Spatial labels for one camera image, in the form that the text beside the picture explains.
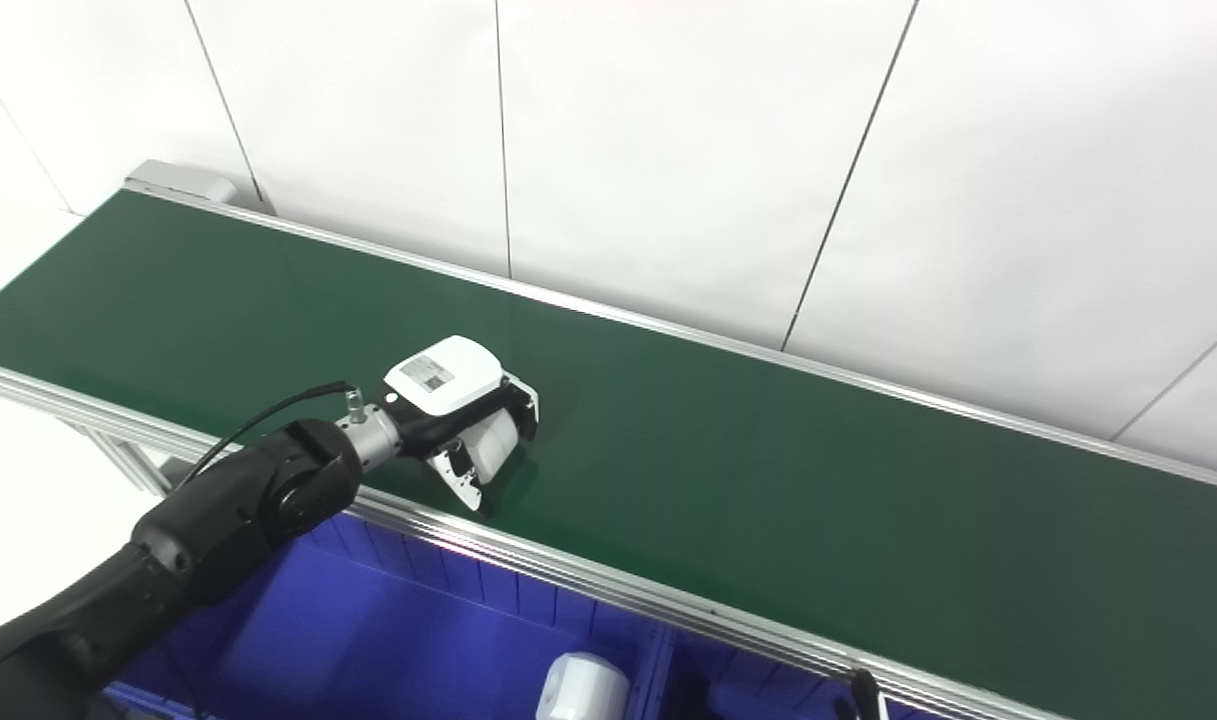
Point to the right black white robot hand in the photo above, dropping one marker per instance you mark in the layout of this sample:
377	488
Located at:
863	700

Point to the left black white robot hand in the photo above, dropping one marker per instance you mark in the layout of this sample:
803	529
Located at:
448	375

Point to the white cylindrical part with hole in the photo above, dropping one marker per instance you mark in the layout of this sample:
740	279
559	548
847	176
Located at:
493	445

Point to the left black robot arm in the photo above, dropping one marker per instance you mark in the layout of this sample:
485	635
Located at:
218	520

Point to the blue plastic bin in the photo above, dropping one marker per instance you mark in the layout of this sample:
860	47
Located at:
388	640
768	695

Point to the green conveyor belt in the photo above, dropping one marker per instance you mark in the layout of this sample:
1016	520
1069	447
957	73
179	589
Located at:
768	480

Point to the white cylindrical part with slot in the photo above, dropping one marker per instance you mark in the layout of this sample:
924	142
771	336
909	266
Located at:
583	690

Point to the grey conveyor end housing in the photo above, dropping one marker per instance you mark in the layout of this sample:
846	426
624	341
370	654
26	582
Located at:
178	182

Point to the aluminium conveyor leg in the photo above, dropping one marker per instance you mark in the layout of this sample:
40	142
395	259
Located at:
123	455

